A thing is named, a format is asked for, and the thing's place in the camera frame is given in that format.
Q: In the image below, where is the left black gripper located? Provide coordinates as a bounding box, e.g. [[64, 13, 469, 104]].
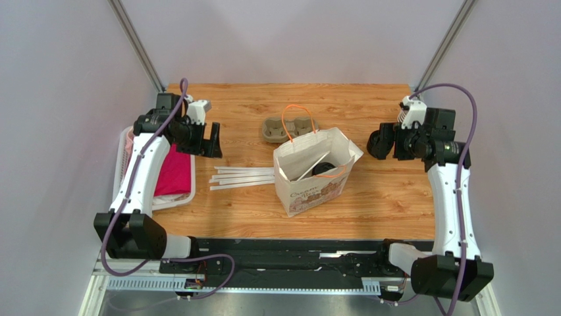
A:
[[173, 118, 223, 158]]

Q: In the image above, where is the black plastic cup lid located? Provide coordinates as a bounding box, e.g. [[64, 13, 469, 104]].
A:
[[311, 162, 336, 178]]

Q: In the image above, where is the single white straw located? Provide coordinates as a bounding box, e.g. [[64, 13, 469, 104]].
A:
[[296, 151, 331, 181]]

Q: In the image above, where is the white paper takeout bag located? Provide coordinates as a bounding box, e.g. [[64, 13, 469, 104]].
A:
[[273, 104, 363, 217]]

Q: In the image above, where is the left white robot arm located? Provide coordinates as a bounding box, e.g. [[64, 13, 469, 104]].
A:
[[93, 93, 223, 260]]

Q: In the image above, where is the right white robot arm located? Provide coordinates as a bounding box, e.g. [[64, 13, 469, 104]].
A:
[[367, 108, 494, 302]]

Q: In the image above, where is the stack of paper cups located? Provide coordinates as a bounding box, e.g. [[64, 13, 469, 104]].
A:
[[397, 109, 408, 124]]

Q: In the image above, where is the stack of black lids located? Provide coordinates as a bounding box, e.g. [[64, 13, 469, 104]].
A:
[[367, 130, 382, 160]]

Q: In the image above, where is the bundle of wrapped straws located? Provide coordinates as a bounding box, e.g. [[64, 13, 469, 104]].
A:
[[209, 167, 275, 190]]

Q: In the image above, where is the pink folded cloth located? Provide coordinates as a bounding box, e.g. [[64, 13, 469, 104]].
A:
[[154, 144, 192, 197]]

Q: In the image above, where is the white plastic basket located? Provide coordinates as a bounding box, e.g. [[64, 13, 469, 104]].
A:
[[113, 126, 196, 211]]

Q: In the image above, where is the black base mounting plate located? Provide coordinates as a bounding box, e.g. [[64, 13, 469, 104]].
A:
[[159, 238, 405, 290]]

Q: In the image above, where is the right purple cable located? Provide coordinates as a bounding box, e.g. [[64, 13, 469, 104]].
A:
[[379, 83, 479, 316]]

